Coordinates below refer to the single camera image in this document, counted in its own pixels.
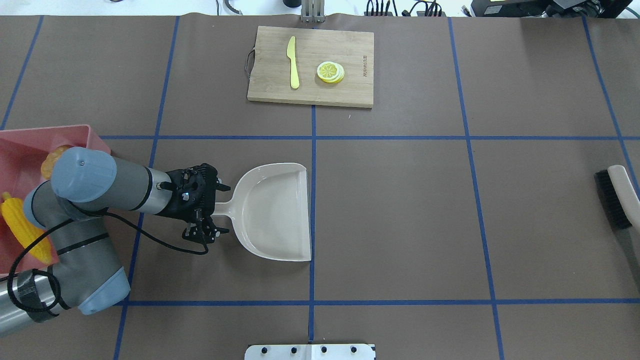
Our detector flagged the black power strip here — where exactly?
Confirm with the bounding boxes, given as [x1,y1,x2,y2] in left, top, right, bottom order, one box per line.
[362,0,446,18]

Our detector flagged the beige plastic dustpan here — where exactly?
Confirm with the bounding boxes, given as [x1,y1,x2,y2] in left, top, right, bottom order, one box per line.
[212,162,313,262]

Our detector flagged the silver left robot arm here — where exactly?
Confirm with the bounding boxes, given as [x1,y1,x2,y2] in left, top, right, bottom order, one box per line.
[1,146,230,337]

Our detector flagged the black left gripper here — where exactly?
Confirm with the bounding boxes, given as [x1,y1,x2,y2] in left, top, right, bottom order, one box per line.
[157,162,231,245]

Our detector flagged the yellow plastic knife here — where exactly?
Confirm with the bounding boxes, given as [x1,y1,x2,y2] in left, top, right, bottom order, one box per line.
[286,36,300,90]

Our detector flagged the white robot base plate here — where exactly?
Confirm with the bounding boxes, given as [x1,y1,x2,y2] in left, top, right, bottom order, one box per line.
[244,343,377,360]

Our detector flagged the pink plastic bin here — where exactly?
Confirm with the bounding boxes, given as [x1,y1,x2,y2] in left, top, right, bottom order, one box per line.
[0,124,111,277]

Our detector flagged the yellow lemon slices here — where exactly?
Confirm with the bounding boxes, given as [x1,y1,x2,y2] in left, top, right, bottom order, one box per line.
[316,61,346,84]

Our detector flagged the black monitor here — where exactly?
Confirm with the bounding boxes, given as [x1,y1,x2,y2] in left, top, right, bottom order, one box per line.
[470,0,632,19]

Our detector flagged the brown toy potato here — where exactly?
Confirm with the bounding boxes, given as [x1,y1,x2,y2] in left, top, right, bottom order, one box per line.
[39,145,73,180]

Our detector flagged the beige hand brush black bristles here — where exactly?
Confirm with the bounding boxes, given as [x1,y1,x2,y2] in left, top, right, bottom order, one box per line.
[594,164,640,231]

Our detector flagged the bamboo cutting board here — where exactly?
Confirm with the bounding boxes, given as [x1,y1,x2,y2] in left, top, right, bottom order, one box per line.
[247,25,375,109]

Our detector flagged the yellow toy corn cob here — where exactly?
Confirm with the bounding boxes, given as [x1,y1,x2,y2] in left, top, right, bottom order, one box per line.
[1,192,54,265]

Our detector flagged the aluminium frame post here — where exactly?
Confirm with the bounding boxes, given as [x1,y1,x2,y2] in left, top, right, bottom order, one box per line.
[301,0,326,23]

